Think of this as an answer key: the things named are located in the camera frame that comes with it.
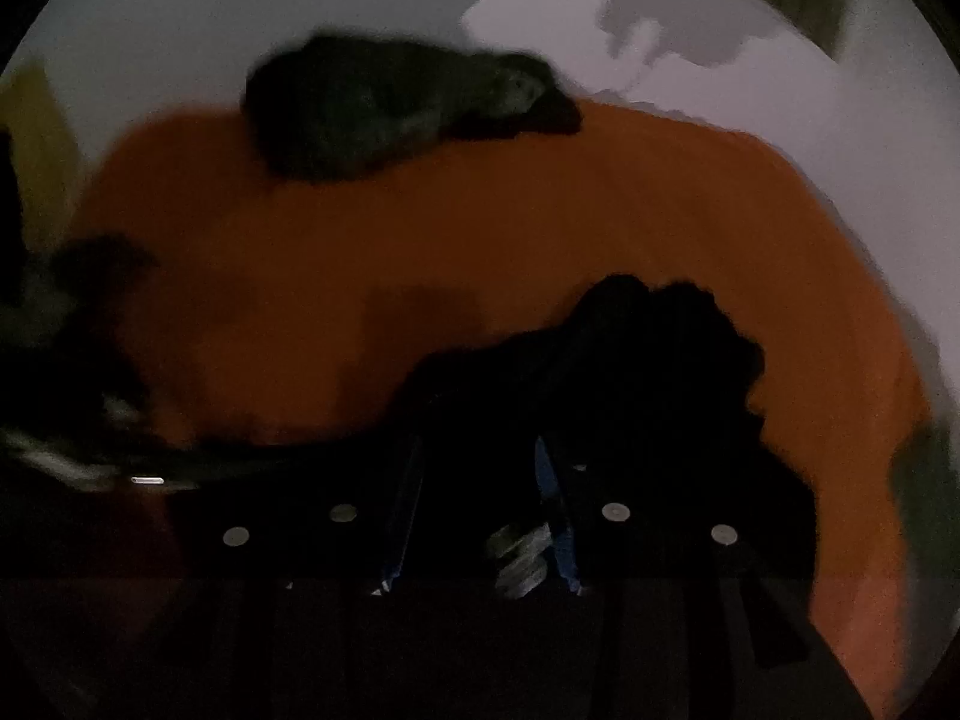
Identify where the dark grey folded cloth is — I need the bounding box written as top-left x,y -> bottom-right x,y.
241,31 -> 583,182

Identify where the orange fleece blanket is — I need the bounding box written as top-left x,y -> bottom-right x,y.
71,103 -> 929,718

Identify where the black jacket with white lettering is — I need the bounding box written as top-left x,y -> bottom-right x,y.
187,271 -> 820,616

